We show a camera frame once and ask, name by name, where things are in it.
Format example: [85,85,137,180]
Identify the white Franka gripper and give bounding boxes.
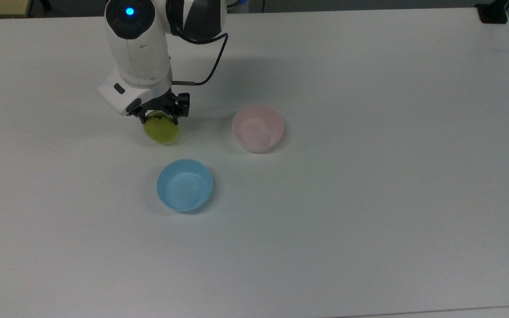
[98,70,190,125]

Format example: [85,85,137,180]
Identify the black table clamp mount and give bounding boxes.
[475,0,509,24]

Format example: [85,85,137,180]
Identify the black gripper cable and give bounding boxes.
[169,26,230,87]

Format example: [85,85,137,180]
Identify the pink plastic bowl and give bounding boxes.
[231,104,285,154]

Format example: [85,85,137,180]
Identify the green pear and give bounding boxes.
[143,110,180,147]

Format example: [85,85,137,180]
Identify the light blue plastic bowl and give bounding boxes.
[156,159,213,213]

